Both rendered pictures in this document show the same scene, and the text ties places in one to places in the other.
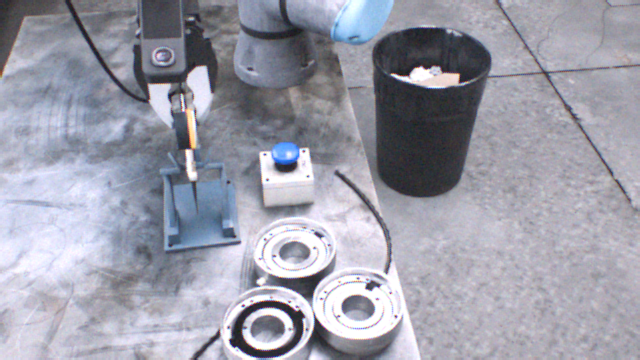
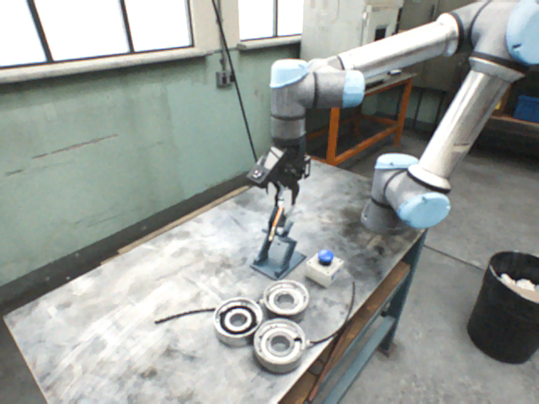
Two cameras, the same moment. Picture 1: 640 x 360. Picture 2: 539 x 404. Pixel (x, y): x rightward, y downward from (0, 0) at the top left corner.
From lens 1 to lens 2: 0.42 m
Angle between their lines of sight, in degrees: 39
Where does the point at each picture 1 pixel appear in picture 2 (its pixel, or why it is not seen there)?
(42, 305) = (197, 254)
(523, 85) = not seen: outside the picture
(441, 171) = (505, 348)
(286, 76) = (378, 227)
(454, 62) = not seen: outside the picture
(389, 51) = (509, 261)
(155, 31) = (263, 162)
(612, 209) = not seen: outside the picture
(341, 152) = (367, 276)
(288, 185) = (317, 271)
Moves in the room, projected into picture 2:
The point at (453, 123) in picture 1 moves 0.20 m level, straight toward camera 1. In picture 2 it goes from (525, 323) to (496, 344)
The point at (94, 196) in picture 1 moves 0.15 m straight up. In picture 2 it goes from (253, 230) to (253, 188)
